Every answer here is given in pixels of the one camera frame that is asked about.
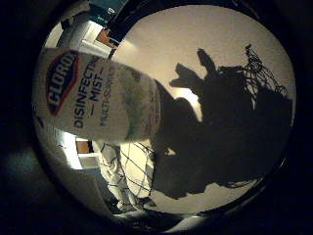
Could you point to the white Clorox spray bottle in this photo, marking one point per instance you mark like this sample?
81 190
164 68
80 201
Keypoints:
98 98

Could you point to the shelf unit with brown boxes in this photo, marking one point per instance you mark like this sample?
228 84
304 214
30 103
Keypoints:
98 34

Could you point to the blue box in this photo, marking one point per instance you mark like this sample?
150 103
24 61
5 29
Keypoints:
104 11

